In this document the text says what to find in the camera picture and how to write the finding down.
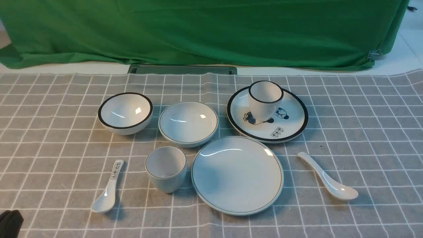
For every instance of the black rimmed white cup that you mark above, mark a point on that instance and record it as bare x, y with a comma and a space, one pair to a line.
264, 99

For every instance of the thin rimmed white bowl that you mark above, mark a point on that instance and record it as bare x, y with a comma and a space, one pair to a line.
188, 124

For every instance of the green backdrop cloth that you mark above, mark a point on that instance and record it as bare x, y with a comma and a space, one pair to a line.
311, 34

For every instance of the thin rimmed white cup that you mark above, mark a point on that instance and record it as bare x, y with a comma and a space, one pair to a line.
167, 168

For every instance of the black rimmed cartoon plate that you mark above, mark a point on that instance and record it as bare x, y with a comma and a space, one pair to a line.
289, 121

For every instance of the silver cloth clip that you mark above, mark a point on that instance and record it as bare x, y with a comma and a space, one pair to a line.
374, 55

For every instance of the plain white spoon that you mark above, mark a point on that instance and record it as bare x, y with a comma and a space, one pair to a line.
336, 189

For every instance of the white spoon with characters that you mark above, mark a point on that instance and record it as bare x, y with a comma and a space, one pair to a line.
106, 201

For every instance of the black rimmed white bowl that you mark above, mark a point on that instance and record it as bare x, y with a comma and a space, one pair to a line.
125, 113

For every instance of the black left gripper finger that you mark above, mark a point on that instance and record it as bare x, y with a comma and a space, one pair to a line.
10, 223

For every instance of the thin rimmed white plate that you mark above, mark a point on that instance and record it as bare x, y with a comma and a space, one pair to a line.
237, 176

